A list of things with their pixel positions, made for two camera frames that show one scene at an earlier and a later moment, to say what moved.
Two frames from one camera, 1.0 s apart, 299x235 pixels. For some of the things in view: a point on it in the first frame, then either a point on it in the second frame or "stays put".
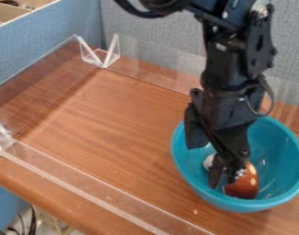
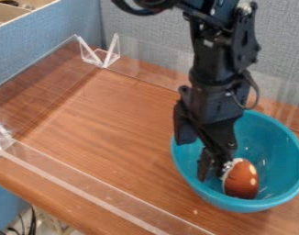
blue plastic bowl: x=277 y=154 stays put
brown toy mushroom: x=246 y=185 stays put
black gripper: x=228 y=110 → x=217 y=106
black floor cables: x=22 y=223 stays put
